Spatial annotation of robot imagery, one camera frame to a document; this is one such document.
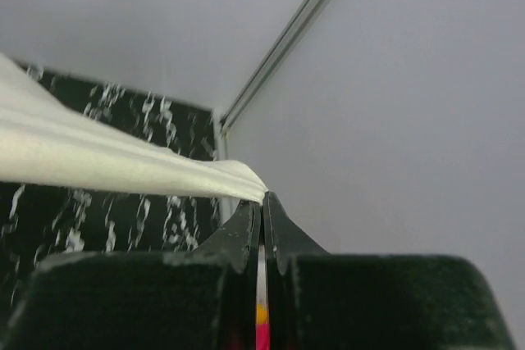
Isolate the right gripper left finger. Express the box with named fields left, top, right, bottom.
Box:
left=3, top=202, right=261, bottom=349

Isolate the pink t shirt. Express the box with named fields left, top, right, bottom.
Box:
left=255, top=245, right=270, bottom=350

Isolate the aluminium corner frame post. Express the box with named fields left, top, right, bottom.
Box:
left=218, top=0, right=331, bottom=215

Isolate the white t shirt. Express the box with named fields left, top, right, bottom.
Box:
left=1, top=56, right=267, bottom=203

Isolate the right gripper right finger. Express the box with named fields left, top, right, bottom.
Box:
left=262, top=193, right=513, bottom=349

